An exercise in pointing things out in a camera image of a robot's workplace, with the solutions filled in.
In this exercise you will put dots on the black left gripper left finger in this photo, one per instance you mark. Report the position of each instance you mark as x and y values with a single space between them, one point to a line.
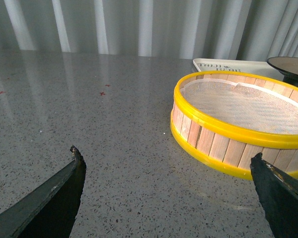
50 210

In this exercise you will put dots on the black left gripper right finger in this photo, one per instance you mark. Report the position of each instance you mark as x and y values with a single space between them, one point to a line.
278 195

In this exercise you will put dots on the tan plate with black rim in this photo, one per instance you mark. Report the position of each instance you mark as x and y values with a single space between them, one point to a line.
287 66

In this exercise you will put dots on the cream rectangular serving tray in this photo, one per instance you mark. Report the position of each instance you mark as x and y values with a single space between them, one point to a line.
252 67

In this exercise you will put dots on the white steamer liner cloth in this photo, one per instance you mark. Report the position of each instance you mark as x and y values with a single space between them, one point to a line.
244 105

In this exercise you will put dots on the yellow rimmed wooden steamer basket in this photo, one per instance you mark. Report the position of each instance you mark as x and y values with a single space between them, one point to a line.
224 146

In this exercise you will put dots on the grey pleated curtain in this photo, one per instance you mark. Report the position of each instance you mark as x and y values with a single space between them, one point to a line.
185 29

